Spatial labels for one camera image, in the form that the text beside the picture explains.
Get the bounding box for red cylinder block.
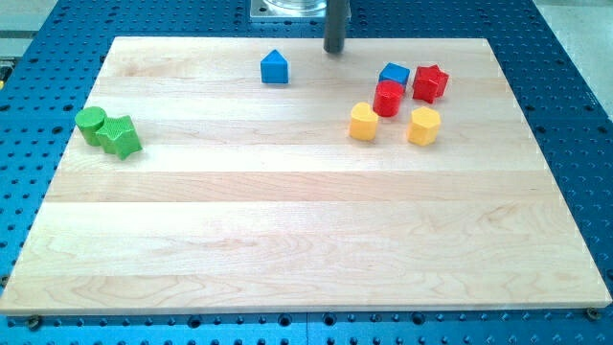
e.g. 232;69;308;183
373;80;404;117

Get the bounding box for brass board stop screw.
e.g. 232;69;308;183
25;315;42;331
585;308;602;321

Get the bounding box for right brass board stop screw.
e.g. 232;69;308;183
585;308;602;321

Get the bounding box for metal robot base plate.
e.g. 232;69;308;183
248;0;328;23

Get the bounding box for left brass board stop screw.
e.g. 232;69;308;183
25;315;42;331

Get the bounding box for blue cube block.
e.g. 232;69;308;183
378;62;410;89

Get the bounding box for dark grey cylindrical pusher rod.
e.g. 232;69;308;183
324;0;350;54

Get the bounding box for yellow hexagon block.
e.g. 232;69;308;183
406;106;442;146

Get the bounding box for green cylinder block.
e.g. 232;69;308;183
75;106;107;147

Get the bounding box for yellow heart block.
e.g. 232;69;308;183
349;103;378;141

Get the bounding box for red star block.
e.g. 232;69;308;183
413;65;449;104

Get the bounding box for green star block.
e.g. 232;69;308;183
95;116;142;160

